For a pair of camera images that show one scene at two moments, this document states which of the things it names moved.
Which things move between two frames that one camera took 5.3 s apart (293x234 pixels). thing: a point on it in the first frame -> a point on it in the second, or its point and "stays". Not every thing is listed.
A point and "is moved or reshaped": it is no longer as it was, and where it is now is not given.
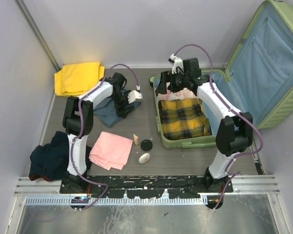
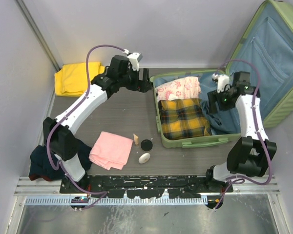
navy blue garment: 50,160 stays
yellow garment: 73,79 stays
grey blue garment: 108,111 is moved or reshaped
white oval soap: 144,158 stays
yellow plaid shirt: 182,118 stays
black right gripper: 166,76 -> 212,95
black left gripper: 122,112 -> 142,86
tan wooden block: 136,139 stays
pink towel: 108,150 stays
